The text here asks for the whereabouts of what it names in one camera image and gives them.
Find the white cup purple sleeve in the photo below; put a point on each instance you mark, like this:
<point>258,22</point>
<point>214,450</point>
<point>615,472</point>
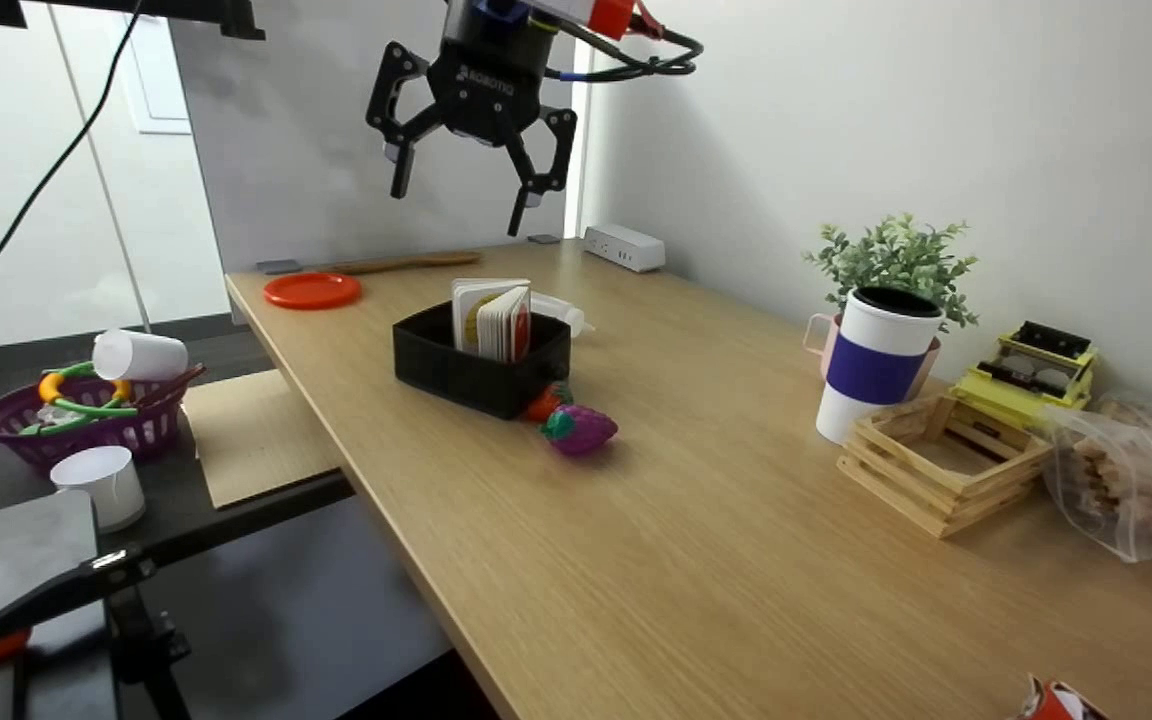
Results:
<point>872,367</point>

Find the wooden slat crate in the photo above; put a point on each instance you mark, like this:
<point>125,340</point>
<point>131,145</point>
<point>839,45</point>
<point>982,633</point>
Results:
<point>919,485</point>

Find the white power strip box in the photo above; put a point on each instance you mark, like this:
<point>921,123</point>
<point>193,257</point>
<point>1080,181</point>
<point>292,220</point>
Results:
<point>625,250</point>

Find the purple plastic basket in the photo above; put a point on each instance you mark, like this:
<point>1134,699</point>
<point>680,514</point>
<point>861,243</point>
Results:
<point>82,439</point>

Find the orange round plate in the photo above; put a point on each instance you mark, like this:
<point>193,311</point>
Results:
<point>314,289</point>

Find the clear bag of wooden pieces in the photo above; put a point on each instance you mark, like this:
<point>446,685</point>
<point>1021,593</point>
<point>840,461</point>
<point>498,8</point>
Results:
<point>1130,485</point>

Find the orange toy fruit green leaves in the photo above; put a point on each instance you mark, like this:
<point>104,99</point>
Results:
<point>540,407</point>

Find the small red white packet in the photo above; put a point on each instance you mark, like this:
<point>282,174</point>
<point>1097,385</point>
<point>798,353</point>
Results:
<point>1056,700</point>

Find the grey flat panel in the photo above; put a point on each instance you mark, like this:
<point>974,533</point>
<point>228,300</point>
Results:
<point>9,564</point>

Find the black plastic box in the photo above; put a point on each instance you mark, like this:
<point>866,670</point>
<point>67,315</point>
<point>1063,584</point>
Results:
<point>470,382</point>

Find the long wooden stick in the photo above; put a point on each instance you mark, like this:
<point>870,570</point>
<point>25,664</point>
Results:
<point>391,261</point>

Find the light wooden board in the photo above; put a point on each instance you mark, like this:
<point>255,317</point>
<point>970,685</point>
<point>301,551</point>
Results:
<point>258,432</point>

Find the green plant in pink mug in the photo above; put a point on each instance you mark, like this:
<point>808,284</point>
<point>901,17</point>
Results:
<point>896,257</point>

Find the black overhead bar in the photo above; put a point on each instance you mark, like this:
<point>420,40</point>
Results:
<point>160,8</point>

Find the purple toy grapes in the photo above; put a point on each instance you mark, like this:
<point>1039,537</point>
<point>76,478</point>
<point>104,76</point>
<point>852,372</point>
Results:
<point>582,428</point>

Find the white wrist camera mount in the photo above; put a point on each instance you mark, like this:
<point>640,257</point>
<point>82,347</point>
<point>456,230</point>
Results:
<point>609,12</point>

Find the white paper cup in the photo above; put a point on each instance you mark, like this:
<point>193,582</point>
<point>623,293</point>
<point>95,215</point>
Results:
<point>141,359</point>
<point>98,481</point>

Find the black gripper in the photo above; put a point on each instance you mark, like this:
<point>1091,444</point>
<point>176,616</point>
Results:
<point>495,95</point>

